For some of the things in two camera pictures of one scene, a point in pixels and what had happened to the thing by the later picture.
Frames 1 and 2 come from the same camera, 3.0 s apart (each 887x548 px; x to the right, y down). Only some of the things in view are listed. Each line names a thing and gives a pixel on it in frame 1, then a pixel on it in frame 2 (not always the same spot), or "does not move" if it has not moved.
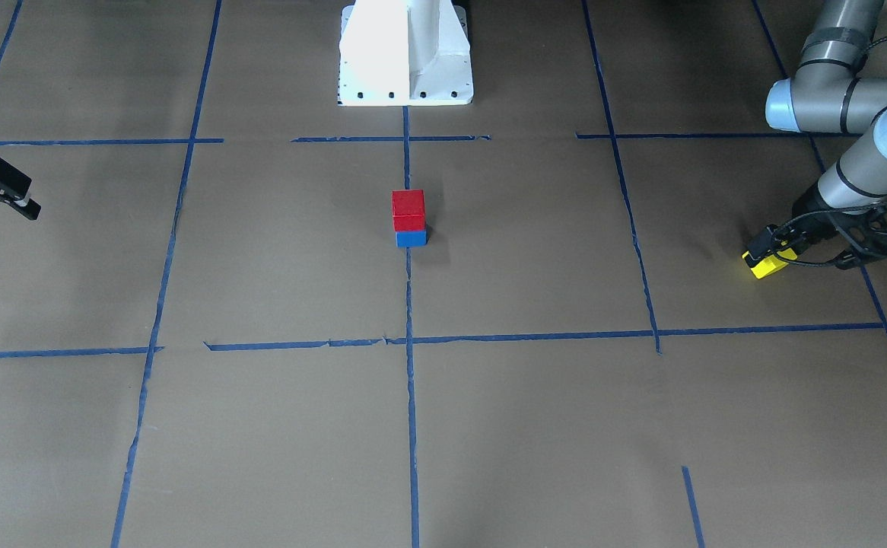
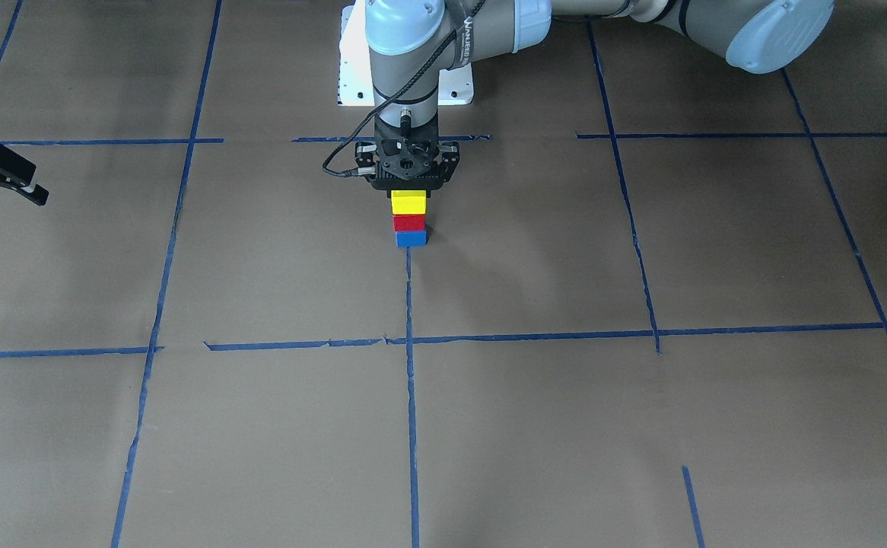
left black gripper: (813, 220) → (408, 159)
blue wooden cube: (411, 238) does not move
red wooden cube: (408, 210) does not move
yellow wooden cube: (772, 262) → (408, 202)
